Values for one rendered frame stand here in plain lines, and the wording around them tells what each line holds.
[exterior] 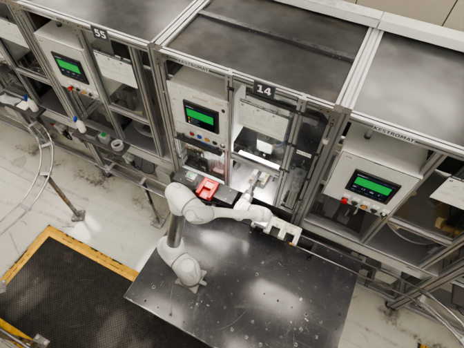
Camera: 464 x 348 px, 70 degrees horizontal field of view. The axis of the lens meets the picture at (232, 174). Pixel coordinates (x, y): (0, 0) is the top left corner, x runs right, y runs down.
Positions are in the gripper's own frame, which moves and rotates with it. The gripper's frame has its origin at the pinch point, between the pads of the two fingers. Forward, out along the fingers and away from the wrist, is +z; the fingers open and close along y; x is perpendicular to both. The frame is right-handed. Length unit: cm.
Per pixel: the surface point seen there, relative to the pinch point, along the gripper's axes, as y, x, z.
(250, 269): -33, -22, -60
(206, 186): -6.5, 34.2, -23.1
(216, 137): 46, 29, -14
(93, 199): -102, 169, -44
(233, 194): -10.6, 13.2, -18.4
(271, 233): -18.1, -26.0, -32.2
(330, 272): -33, -78, -35
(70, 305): -99, 115, -142
